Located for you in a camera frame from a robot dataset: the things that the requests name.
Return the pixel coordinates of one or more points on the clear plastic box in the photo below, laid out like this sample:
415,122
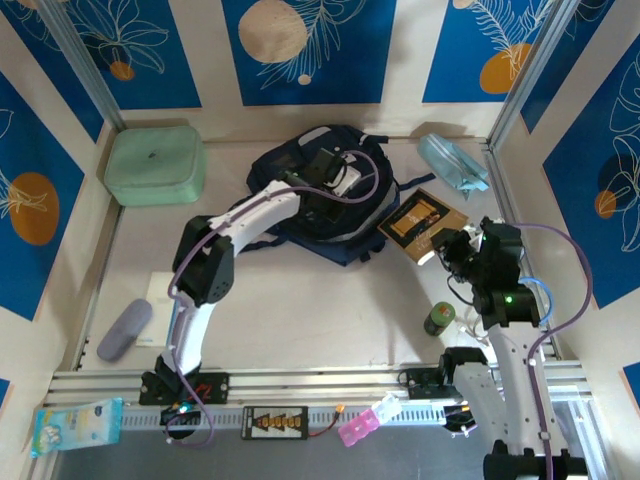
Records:
387,407

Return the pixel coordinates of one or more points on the green jar dark lid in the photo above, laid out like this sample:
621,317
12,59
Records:
438,320

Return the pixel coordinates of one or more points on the wet wipes packet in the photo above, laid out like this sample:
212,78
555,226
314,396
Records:
75,427

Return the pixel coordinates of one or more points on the aluminium frame post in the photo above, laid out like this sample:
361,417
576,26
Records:
530,65
80,60

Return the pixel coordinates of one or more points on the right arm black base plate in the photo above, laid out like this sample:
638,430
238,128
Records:
422,384

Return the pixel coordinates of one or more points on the black charging board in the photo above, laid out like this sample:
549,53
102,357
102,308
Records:
275,422

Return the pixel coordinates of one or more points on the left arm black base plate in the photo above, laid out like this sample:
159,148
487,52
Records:
215,387

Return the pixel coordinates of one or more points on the black controller board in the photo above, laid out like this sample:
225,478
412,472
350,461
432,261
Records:
180,414
462,417

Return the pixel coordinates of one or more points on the mint green storage case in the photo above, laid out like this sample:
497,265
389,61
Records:
150,165

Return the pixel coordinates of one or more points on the brown cover book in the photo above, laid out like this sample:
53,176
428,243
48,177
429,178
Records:
415,220

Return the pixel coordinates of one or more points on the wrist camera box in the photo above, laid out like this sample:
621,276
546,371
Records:
500,232
347,180

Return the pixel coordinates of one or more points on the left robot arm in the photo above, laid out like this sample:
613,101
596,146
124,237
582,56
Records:
260,210

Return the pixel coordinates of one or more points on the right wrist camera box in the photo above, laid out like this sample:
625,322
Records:
500,232

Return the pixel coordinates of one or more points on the navy blue backpack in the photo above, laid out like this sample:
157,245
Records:
270,165

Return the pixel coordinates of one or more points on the pink plastic box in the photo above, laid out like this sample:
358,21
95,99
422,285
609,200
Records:
357,429

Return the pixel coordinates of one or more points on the grey glasses case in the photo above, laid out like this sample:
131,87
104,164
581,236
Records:
122,330

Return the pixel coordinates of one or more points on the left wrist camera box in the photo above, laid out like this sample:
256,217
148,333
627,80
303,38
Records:
347,180

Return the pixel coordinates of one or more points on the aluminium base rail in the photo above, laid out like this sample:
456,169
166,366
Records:
310,382

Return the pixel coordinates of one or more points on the light blue pencil case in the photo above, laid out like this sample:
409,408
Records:
445,160

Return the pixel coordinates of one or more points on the white and blue booklet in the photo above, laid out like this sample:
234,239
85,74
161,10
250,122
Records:
157,300

